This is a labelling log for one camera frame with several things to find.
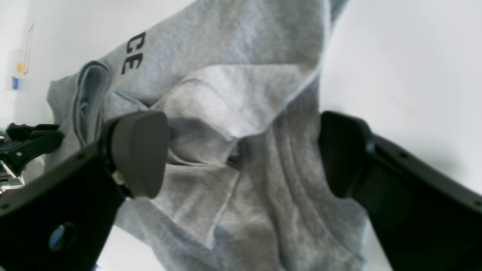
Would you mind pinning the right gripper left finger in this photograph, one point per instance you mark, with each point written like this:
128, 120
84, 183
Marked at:
61, 221

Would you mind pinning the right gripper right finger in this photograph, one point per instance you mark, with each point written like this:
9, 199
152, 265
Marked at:
424, 220

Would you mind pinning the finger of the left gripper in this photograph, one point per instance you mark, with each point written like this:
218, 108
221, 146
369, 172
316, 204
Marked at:
24, 143

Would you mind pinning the grey T-shirt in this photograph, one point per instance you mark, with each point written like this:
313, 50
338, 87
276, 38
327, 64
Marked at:
244, 188

